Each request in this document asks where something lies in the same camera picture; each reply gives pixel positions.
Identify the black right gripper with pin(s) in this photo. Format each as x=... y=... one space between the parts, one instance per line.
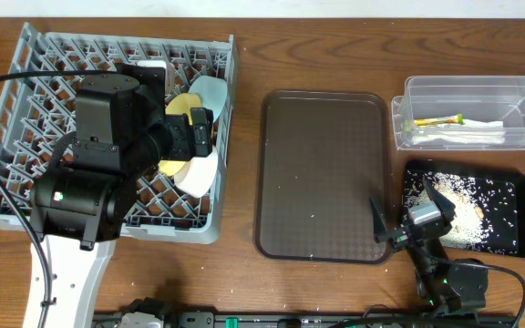
x=446 y=206

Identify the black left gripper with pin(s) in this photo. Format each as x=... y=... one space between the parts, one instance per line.
x=200 y=131

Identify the yellow round plate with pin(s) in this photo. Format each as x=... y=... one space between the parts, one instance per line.
x=181 y=104

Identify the pink small bowl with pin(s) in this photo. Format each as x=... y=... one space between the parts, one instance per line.
x=196 y=176

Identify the light blue small bowl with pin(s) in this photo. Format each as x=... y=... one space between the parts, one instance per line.
x=213 y=93

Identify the white paper napkin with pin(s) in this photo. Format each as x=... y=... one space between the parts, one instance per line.
x=471 y=132

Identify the green snack wrapper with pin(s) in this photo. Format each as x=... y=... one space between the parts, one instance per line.
x=448 y=120

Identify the white cup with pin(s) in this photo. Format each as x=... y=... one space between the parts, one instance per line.
x=167 y=68

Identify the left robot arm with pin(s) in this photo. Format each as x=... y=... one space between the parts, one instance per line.
x=79 y=203

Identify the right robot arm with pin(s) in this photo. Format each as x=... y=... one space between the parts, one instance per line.
x=452 y=287

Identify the black flat waste tray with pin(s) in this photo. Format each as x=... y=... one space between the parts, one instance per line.
x=508 y=175

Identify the clear plastic waste bin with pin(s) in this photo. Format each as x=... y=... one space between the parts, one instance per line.
x=480 y=98

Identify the spilled rice pile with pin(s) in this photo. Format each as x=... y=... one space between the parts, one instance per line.
x=486 y=216

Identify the dark brown serving tray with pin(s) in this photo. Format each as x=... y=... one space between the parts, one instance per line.
x=324 y=163

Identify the grey plastic dish rack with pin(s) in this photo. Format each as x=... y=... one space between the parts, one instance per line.
x=35 y=112

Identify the black rail at table edge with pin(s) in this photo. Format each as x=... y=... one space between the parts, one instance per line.
x=154 y=313

